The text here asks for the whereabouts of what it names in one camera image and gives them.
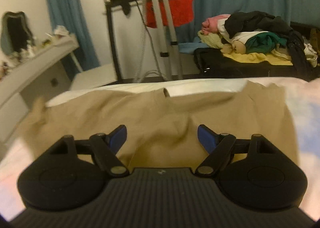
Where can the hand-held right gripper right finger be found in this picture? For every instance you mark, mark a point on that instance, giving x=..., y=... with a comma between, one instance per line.
x=206, y=137

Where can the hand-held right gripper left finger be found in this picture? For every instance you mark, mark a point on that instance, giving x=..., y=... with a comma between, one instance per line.
x=118, y=137

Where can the tan garment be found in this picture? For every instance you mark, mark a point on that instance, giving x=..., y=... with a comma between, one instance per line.
x=160, y=117

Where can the pile of clothes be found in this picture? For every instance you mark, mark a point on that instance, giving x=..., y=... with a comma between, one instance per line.
x=255, y=32

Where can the black sofa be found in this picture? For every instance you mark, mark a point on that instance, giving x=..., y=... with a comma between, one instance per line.
x=237, y=67

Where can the white dressing table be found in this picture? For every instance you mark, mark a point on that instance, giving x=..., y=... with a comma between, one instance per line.
x=37, y=72

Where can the silver tripod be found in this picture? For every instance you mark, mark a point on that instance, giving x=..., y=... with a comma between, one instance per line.
x=165, y=30

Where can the tissue box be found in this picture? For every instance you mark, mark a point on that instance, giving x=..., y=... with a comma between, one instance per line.
x=60, y=30

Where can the row of cosmetic bottles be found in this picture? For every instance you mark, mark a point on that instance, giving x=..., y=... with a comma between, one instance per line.
x=27, y=51

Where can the red bag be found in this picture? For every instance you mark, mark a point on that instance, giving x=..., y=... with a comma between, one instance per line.
x=180, y=10

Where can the narrow blue curtain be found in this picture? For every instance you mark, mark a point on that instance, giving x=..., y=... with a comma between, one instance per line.
x=67, y=17

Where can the wavy vanity mirror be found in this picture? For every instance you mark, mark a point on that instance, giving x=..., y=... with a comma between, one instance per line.
x=15, y=32

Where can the white and black upright frame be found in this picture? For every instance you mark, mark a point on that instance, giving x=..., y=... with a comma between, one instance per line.
x=112, y=42

